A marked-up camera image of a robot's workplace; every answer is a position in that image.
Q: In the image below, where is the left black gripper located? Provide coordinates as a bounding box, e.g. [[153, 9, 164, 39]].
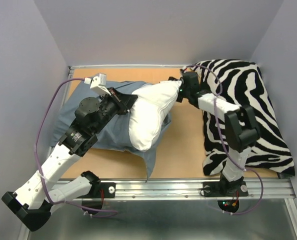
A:
[[92, 86, 138, 135]]

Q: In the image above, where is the grey-blue pillowcase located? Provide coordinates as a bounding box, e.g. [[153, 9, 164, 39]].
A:
[[49, 79, 173, 182]]

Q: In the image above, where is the white pillow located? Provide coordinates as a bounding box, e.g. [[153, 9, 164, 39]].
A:
[[128, 80, 182, 152]]

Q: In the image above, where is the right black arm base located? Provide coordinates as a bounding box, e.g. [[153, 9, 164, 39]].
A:
[[199, 181, 249, 215]]

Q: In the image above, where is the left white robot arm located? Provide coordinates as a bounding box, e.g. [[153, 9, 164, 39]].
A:
[[1, 87, 138, 232]]

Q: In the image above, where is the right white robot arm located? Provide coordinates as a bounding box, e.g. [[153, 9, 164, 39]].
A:
[[176, 72, 260, 195]]

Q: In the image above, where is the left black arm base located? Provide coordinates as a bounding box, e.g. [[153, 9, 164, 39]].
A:
[[79, 182, 116, 217]]

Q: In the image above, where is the zebra print pillow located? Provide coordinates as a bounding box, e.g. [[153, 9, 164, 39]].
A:
[[189, 59, 296, 177]]

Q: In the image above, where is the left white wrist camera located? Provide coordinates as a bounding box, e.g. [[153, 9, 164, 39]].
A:
[[90, 73, 110, 96]]

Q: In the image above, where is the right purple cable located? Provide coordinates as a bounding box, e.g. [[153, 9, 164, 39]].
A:
[[185, 64, 264, 215]]

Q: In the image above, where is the purple cable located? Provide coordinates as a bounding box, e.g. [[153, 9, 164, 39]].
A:
[[33, 77, 119, 218], [185, 64, 264, 215]]

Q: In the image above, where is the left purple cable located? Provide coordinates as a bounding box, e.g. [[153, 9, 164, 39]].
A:
[[33, 77, 119, 218]]

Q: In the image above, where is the aluminium front rail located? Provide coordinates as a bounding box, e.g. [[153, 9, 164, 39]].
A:
[[28, 178, 297, 201]]

